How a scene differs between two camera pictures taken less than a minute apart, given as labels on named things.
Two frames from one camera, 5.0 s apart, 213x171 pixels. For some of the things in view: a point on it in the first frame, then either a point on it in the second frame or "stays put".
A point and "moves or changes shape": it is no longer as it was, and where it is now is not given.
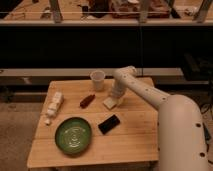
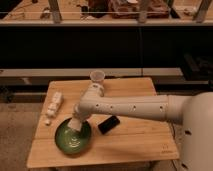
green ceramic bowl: [73, 136] stays put
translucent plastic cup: [97, 77] stays put
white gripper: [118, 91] to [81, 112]
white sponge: [109, 102] moves or changes shape
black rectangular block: [109, 124] stays put
